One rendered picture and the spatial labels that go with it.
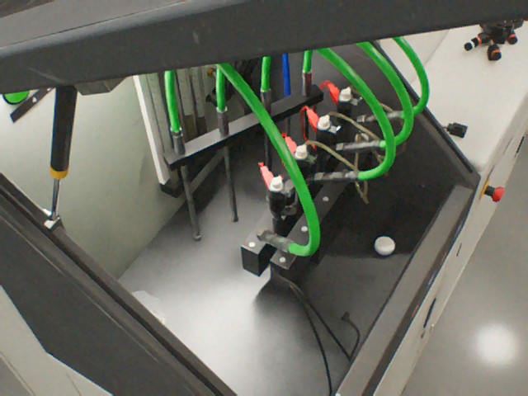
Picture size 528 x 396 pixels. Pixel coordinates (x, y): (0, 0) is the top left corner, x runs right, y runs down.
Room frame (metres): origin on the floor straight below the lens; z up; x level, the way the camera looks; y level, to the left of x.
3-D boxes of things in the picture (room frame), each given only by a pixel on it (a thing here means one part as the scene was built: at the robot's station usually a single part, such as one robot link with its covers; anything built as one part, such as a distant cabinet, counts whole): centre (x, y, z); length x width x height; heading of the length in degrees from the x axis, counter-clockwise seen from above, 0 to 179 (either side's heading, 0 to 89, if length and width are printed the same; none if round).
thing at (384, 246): (0.75, -0.24, 0.84); 0.04 x 0.04 x 0.01
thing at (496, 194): (0.90, -0.50, 0.80); 0.05 x 0.04 x 0.05; 146
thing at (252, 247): (0.79, -0.09, 0.91); 0.34 x 0.10 x 0.15; 146
